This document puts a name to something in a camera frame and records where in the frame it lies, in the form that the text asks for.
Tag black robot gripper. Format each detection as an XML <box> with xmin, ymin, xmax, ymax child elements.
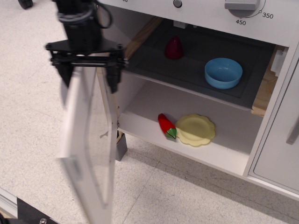
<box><xmin>45</xmin><ymin>20</ymin><xmax>127</xmax><ymax>94</ymax></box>

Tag white oven door with window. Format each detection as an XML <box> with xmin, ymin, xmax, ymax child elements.
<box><xmin>58</xmin><ymin>67</ymin><xmax>117</xmax><ymax>224</ymax></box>

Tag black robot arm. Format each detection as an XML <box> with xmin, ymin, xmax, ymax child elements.
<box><xmin>45</xmin><ymin>0</ymin><xmax>127</xmax><ymax>93</ymax></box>

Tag grey round oven button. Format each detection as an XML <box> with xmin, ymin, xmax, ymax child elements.
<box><xmin>173</xmin><ymin>0</ymin><xmax>182</xmax><ymax>8</ymax></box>

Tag grey oven tray shelf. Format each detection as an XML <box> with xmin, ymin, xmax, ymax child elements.
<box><xmin>127</xmin><ymin>19</ymin><xmax>275</xmax><ymax>108</ymax></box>

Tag grey cabinet leg cap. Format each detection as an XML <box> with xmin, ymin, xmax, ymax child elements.
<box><xmin>115</xmin><ymin>133</ymin><xmax>128</xmax><ymax>161</ymax></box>

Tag black caster wheel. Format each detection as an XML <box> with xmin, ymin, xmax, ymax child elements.
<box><xmin>18</xmin><ymin>0</ymin><xmax>33</xmax><ymax>10</ymax></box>

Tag red toy chili pepper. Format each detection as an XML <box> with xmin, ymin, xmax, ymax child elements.
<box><xmin>158</xmin><ymin>113</ymin><xmax>177</xmax><ymax>139</ymax></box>

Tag yellow scalloped plate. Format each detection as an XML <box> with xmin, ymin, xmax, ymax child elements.
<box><xmin>175</xmin><ymin>114</ymin><xmax>216</xmax><ymax>147</ymax></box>

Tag white toy kitchen cabinet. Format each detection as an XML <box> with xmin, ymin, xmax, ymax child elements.
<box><xmin>104</xmin><ymin>0</ymin><xmax>299</xmax><ymax>200</ymax></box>

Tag blue plastic bowl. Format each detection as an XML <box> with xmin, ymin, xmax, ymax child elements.
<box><xmin>205</xmin><ymin>58</ymin><xmax>243</xmax><ymax>90</ymax></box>

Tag grey temperature knob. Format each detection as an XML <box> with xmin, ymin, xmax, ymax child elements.
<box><xmin>224</xmin><ymin>0</ymin><xmax>260</xmax><ymax>18</ymax></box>

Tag white right cabinet door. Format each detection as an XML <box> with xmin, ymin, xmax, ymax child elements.
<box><xmin>249</xmin><ymin>52</ymin><xmax>299</xmax><ymax>194</ymax></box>

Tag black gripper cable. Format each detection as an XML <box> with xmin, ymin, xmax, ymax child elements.
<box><xmin>94</xmin><ymin>1</ymin><xmax>113</xmax><ymax>29</ymax></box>

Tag aluminium frame rail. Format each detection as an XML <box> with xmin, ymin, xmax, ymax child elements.
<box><xmin>0</xmin><ymin>188</ymin><xmax>18</xmax><ymax>218</ymax></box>

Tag black base plate with screw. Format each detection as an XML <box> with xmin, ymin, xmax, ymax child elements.
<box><xmin>17</xmin><ymin>198</ymin><xmax>58</xmax><ymax>224</ymax></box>

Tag grey right door handle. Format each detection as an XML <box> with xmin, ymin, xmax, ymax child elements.
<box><xmin>286</xmin><ymin>119</ymin><xmax>299</xmax><ymax>145</ymax></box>

